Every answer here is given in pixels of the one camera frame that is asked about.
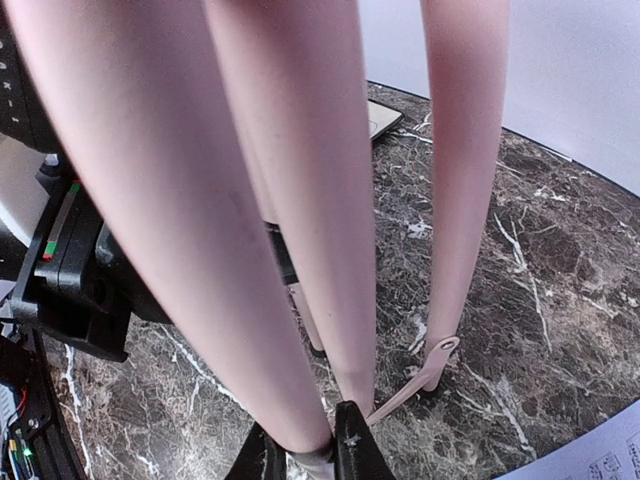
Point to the pink music stand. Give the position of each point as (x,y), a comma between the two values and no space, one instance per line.
(179,116)

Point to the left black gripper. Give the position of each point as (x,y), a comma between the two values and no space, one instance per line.
(76,284)

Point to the upper purple sheet music page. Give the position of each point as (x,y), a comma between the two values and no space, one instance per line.
(610,451)

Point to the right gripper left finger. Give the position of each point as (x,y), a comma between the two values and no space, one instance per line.
(260,458)

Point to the sticker sheet card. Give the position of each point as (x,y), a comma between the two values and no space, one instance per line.
(381,118)

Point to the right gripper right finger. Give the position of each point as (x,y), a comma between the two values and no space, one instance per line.
(357,455)

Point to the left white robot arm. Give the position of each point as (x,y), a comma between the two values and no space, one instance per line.
(35,442)

